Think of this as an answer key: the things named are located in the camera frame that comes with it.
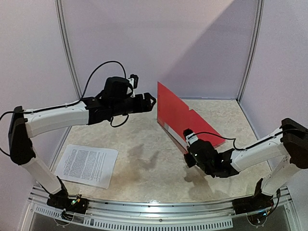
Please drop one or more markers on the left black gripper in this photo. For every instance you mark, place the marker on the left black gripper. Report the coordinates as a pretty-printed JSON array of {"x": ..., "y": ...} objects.
[{"x": 147, "y": 107}]

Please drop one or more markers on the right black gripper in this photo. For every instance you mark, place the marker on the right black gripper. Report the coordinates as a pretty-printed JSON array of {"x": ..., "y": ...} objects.
[{"x": 191, "y": 157}]

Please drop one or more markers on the red file folder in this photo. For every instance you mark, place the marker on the red file folder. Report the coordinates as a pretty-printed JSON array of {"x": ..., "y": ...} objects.
[{"x": 175, "y": 116}]

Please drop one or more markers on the printed paper sheet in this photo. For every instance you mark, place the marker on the printed paper sheet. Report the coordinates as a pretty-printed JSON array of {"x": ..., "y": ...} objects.
[{"x": 87, "y": 165}]

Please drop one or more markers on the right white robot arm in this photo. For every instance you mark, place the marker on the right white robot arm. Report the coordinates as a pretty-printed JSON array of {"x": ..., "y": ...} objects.
[{"x": 290, "y": 141}]

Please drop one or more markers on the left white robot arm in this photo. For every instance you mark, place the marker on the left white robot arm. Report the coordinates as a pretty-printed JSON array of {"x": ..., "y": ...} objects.
[{"x": 117, "y": 98}]

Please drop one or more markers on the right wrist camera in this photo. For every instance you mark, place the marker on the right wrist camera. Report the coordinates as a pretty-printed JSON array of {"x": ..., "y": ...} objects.
[{"x": 190, "y": 136}]

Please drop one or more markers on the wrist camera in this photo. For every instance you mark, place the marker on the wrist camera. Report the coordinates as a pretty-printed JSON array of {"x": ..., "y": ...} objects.
[
  {"x": 190, "y": 136},
  {"x": 133, "y": 83}
]

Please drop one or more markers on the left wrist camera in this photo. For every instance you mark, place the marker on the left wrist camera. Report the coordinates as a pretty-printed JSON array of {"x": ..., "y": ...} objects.
[{"x": 133, "y": 83}]

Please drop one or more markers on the aluminium front rail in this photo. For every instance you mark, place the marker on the aluminium front rail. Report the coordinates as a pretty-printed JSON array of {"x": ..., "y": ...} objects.
[{"x": 107, "y": 215}]

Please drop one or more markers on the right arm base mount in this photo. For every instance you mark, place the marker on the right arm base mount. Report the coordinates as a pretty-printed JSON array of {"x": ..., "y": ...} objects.
[{"x": 252, "y": 203}]

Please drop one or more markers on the left aluminium corner post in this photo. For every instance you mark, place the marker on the left aluminium corner post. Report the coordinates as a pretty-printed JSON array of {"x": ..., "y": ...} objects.
[{"x": 66, "y": 45}]

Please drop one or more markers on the aluminium corner post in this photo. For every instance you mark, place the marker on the aluminium corner post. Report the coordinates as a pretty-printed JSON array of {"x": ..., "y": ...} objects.
[
  {"x": 66, "y": 45},
  {"x": 252, "y": 49}
]

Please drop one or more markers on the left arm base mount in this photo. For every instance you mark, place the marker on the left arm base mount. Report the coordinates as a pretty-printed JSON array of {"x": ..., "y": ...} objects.
[{"x": 62, "y": 201}]

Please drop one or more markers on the right aluminium corner post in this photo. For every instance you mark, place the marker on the right aluminium corner post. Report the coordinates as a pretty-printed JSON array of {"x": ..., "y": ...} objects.
[{"x": 252, "y": 49}]

